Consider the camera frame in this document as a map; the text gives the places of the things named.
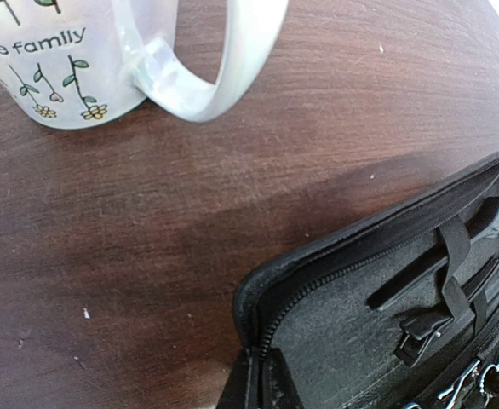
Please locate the black hair clip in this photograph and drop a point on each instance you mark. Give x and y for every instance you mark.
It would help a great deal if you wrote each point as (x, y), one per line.
(483, 225)
(419, 331)

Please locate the white floral ceramic mug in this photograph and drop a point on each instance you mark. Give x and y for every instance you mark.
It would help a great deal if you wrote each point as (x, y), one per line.
(72, 65)

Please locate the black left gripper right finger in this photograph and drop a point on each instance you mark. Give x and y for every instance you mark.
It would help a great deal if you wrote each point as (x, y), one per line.
(278, 388)

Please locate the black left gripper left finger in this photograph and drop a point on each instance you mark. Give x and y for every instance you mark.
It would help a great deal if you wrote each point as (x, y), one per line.
(242, 390)

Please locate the silver straight hair scissors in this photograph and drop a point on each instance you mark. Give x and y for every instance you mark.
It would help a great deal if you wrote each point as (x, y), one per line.
(468, 389)

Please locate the black zippered tool case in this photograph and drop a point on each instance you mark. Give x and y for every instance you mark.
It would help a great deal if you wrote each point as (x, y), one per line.
(399, 310)

